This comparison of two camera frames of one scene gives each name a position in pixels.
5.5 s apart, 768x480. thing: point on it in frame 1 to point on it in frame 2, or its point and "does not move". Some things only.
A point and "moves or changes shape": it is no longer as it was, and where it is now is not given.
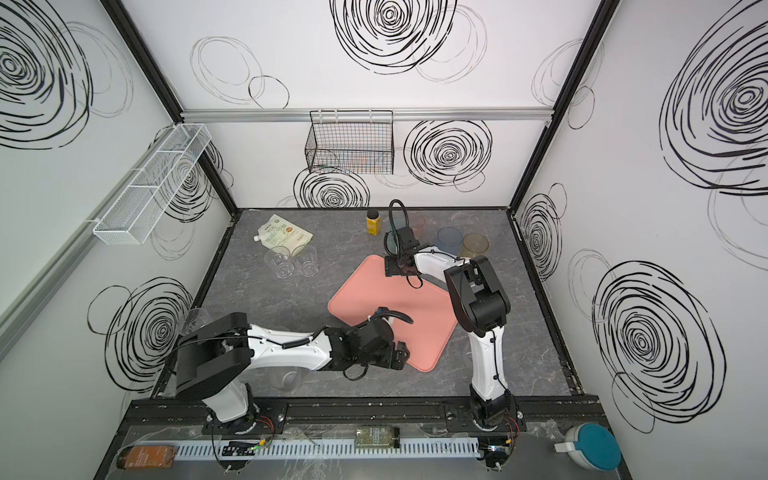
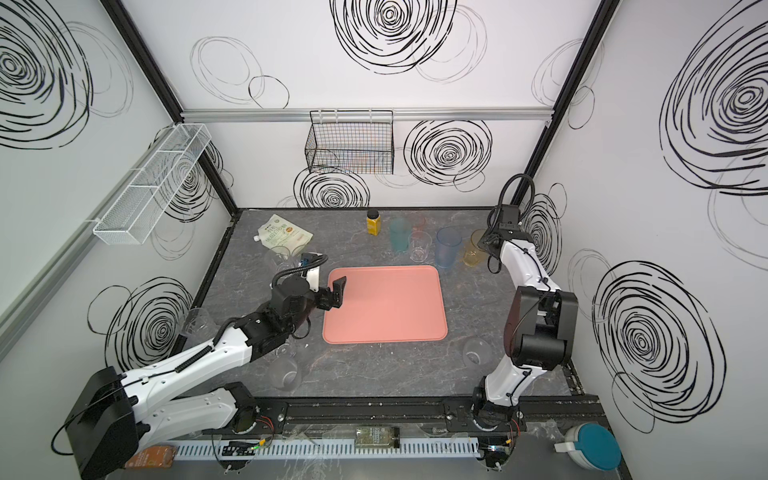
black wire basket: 359,141 does not move
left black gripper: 395,354 to 327,297
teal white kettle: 592,445 does not move
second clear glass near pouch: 307,260 does not move
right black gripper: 395,264 to 498,241
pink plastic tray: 430,306 moves or changes shape
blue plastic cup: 450,240 does not move
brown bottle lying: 146,457 does not move
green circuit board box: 377,437 does not move
